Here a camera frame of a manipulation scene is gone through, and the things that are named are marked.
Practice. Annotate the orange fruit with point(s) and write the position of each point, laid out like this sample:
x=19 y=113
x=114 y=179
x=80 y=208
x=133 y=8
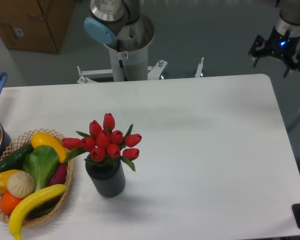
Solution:
x=8 y=202

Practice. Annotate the dark green cucumber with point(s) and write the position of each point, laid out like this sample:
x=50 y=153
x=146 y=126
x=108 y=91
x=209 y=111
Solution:
x=15 y=160

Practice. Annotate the brown cardboard box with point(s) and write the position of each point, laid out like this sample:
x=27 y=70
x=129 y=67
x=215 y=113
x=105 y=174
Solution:
x=35 y=25

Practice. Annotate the yellow bell pepper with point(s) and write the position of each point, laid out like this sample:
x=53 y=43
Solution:
x=4 y=177

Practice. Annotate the yellow squash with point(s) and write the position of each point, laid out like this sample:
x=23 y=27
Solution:
x=45 y=139

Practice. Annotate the yellow banana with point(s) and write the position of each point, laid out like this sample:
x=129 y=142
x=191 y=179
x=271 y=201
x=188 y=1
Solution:
x=32 y=201

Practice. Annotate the red tulip bouquet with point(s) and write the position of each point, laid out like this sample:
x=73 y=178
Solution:
x=104 y=145

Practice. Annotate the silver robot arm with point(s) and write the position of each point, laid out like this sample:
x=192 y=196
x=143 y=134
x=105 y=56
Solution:
x=289 y=12

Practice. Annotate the white steamed bun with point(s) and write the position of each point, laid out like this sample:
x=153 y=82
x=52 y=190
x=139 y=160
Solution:
x=21 y=184

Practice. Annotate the green leafy vegetable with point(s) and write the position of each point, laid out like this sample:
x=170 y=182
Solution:
x=41 y=164

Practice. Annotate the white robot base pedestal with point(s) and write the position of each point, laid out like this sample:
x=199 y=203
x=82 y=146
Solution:
x=127 y=34

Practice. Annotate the dark grey ribbed vase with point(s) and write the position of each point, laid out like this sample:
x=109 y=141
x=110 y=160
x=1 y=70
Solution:
x=108 y=180

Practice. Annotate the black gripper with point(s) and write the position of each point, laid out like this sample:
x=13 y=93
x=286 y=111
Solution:
x=282 y=44

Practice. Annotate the purple eggplant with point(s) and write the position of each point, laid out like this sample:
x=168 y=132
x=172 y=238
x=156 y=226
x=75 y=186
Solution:
x=59 y=176

